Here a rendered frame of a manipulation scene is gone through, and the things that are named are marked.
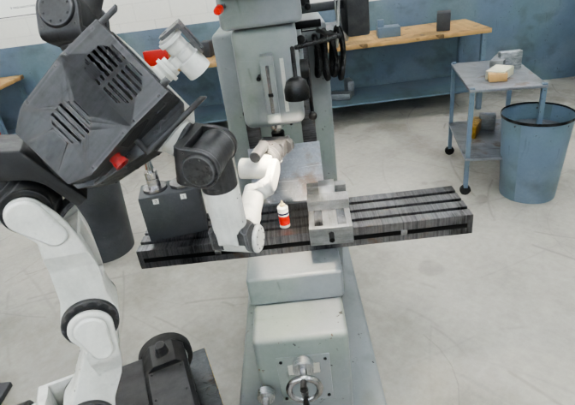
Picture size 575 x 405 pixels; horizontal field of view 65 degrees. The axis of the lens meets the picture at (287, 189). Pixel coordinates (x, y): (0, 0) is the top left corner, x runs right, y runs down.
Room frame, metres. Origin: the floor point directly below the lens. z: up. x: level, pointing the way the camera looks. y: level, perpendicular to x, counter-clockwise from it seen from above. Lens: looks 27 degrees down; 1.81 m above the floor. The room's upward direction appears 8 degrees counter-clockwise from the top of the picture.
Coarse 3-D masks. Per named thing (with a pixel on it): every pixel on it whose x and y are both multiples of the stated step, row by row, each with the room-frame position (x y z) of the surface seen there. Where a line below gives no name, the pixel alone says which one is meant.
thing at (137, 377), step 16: (160, 352) 1.17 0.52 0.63; (176, 352) 1.18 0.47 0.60; (128, 368) 1.17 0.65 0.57; (144, 368) 1.15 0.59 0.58; (160, 368) 1.13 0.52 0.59; (176, 368) 1.12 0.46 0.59; (128, 384) 1.10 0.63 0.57; (144, 384) 1.09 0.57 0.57; (160, 384) 1.06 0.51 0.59; (176, 384) 1.05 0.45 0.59; (192, 384) 1.05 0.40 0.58; (128, 400) 1.04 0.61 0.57; (144, 400) 1.03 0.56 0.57; (160, 400) 1.00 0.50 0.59; (176, 400) 0.99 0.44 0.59; (192, 400) 0.99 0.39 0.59
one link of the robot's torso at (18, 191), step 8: (8, 184) 0.92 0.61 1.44; (16, 184) 0.92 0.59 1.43; (24, 184) 0.93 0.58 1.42; (32, 184) 0.94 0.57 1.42; (40, 184) 0.96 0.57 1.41; (0, 192) 0.90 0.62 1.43; (8, 192) 0.91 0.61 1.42; (16, 192) 0.92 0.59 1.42; (24, 192) 0.92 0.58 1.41; (32, 192) 0.92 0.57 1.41; (40, 192) 0.94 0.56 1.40; (48, 192) 0.96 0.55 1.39; (0, 200) 0.90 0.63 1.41; (8, 200) 0.91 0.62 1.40; (40, 200) 0.93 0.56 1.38; (48, 200) 0.93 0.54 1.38; (56, 200) 0.96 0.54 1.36; (0, 208) 0.90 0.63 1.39; (56, 208) 0.95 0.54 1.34; (0, 216) 0.90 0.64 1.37
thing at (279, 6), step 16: (224, 0) 1.37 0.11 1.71; (240, 0) 1.37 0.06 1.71; (256, 0) 1.37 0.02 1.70; (272, 0) 1.37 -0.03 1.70; (288, 0) 1.37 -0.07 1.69; (224, 16) 1.38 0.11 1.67; (240, 16) 1.37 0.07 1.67; (256, 16) 1.37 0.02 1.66; (272, 16) 1.37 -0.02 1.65; (288, 16) 1.37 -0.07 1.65
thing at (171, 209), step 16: (144, 192) 1.50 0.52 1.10; (160, 192) 1.49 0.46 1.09; (176, 192) 1.48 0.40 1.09; (192, 192) 1.48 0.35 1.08; (144, 208) 1.46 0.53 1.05; (160, 208) 1.47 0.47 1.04; (176, 208) 1.47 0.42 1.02; (192, 208) 1.48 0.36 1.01; (160, 224) 1.47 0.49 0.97; (176, 224) 1.47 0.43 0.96; (192, 224) 1.48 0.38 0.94
